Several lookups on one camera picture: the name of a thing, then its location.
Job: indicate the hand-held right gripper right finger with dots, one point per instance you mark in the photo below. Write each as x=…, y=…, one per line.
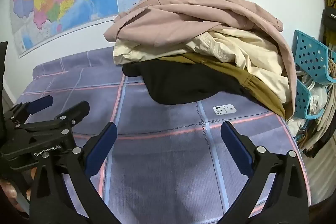
x=236, y=146

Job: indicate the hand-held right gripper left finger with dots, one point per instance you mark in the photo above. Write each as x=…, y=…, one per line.
x=101, y=146

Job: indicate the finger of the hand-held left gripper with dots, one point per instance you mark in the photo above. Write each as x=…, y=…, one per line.
x=76, y=111
x=39, y=103

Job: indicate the pink garment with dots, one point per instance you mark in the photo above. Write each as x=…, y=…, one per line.
x=170, y=24

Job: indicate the pile of light clothes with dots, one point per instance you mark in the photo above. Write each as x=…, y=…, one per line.
x=319, y=111

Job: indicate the person's left hand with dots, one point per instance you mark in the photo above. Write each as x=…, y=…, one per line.
x=9, y=192

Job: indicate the white sheet label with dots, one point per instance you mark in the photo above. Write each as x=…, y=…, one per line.
x=224, y=109

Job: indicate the purple plaid bed sheet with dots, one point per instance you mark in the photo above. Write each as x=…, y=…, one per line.
x=162, y=158

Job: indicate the mustard brown garment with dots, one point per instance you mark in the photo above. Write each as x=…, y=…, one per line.
x=236, y=72

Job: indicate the teal plastic basket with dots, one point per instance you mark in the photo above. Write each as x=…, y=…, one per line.
x=301, y=98
x=311, y=53

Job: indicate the black garment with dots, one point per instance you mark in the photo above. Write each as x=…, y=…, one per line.
x=178, y=82

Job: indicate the cream garment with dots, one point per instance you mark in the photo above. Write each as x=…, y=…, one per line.
x=223, y=48

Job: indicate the black bag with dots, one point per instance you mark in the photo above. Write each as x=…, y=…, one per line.
x=329, y=16

